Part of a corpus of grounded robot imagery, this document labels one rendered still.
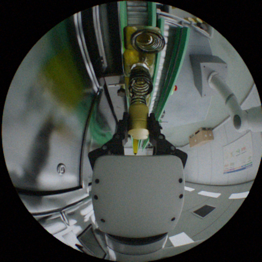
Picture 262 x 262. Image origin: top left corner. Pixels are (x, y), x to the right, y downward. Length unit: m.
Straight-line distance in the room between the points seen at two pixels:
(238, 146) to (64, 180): 3.86
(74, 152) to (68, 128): 0.05
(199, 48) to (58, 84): 0.60
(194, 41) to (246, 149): 3.47
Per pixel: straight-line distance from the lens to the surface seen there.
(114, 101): 0.53
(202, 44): 0.60
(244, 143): 3.69
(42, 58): 0.15
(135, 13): 0.36
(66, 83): 0.17
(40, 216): 0.17
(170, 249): 0.17
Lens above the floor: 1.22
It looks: 22 degrees down
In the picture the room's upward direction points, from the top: 179 degrees counter-clockwise
